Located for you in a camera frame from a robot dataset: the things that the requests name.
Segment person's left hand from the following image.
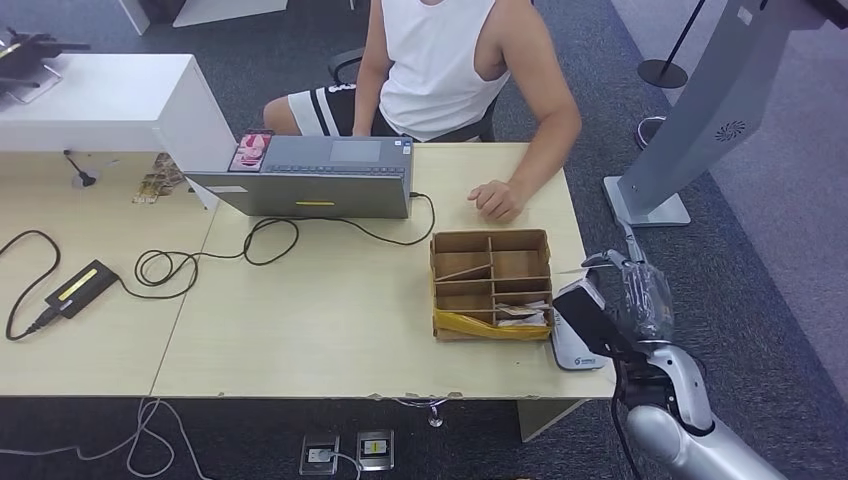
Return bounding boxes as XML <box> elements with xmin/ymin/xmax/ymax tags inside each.
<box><xmin>466</xmin><ymin>180</ymin><xmax>528</xmax><ymax>224</ymax></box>

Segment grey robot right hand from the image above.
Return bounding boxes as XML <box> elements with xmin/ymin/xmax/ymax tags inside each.
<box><xmin>581</xmin><ymin>220</ymin><xmax>676</xmax><ymax>344</ymax></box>

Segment white card reader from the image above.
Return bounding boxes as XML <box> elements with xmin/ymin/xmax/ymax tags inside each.
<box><xmin>551</xmin><ymin>284</ymin><xmax>607</xmax><ymax>372</ymax></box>

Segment person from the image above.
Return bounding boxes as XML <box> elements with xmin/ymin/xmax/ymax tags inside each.
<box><xmin>262</xmin><ymin>0</ymin><xmax>583</xmax><ymax>224</ymax></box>

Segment cardboard divider box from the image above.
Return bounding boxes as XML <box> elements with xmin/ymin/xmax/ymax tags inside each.
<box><xmin>429</xmin><ymin>229</ymin><xmax>555</xmax><ymax>343</ymax></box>

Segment desk leg panel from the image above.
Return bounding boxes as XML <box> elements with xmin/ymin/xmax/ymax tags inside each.
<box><xmin>516</xmin><ymin>398</ymin><xmax>588</xmax><ymax>443</ymax></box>

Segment round dark floor base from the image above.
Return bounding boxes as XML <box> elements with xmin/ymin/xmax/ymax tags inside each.
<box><xmin>635</xmin><ymin>115</ymin><xmax>667</xmax><ymax>151</ymax></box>

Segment grey laptop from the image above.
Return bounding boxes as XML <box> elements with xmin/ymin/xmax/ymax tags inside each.
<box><xmin>184</xmin><ymin>135</ymin><xmax>415</xmax><ymax>221</ymax></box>

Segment grey kiosk stand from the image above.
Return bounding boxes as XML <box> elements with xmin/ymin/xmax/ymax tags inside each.
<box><xmin>602</xmin><ymin>0</ymin><xmax>823</xmax><ymax>229</ymax></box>

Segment metal fitting under desk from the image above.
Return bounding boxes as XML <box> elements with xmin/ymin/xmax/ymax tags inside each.
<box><xmin>390</xmin><ymin>396</ymin><xmax>453</xmax><ymax>429</ymax></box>

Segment smartphone with pink picture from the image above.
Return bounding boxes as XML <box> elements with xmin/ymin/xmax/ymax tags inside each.
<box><xmin>227</xmin><ymin>130</ymin><xmax>275</xmax><ymax>175</ymax></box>

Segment floor socket with plug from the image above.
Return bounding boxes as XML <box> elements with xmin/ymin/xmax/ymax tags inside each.
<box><xmin>299</xmin><ymin>433</ymin><xmax>340</xmax><ymax>477</ymax></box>

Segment white furniture base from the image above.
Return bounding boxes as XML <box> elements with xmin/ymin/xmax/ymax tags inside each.
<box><xmin>119</xmin><ymin>0</ymin><xmax>289</xmax><ymax>36</ymax></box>

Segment gold foil packets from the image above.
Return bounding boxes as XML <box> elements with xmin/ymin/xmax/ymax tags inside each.
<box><xmin>132</xmin><ymin>152</ymin><xmax>187</xmax><ymax>205</ymax></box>

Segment white counter block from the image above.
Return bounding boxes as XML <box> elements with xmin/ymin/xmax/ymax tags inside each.
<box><xmin>0</xmin><ymin>52</ymin><xmax>238</xmax><ymax>212</ymax></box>

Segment small black desk microphone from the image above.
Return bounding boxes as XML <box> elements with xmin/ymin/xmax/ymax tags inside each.
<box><xmin>62</xmin><ymin>149</ymin><xmax>99</xmax><ymax>189</ymax></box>

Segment black power adapter yellow label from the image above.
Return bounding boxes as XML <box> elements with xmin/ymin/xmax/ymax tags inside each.
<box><xmin>44</xmin><ymin>259</ymin><xmax>121</xmax><ymax>321</ymax></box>

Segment black device on stand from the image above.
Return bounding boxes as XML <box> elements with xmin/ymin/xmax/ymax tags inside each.
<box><xmin>0</xmin><ymin>26</ymin><xmax>92</xmax><ymax>105</ymax></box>

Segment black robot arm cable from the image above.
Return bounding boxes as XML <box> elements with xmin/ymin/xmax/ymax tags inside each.
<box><xmin>609</xmin><ymin>387</ymin><xmax>643</xmax><ymax>480</ymax></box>

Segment black laptop power cable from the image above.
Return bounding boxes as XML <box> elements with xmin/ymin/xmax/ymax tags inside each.
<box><xmin>115</xmin><ymin>192</ymin><xmax>437</xmax><ymax>301</ymax></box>

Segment black stanchion post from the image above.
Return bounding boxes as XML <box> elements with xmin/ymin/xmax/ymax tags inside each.
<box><xmin>637</xmin><ymin>0</ymin><xmax>707</xmax><ymax>90</ymax></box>

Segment white socket cable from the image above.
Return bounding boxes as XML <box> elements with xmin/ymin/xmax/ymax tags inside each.
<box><xmin>327</xmin><ymin>451</ymin><xmax>364</xmax><ymax>480</ymax></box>

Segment white floor cable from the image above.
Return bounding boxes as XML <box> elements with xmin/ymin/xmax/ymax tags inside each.
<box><xmin>0</xmin><ymin>397</ymin><xmax>215</xmax><ymax>480</ymax></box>

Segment black mains cable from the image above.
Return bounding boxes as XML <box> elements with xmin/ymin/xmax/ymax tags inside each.
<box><xmin>0</xmin><ymin>229</ymin><xmax>62</xmax><ymax>342</ymax></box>

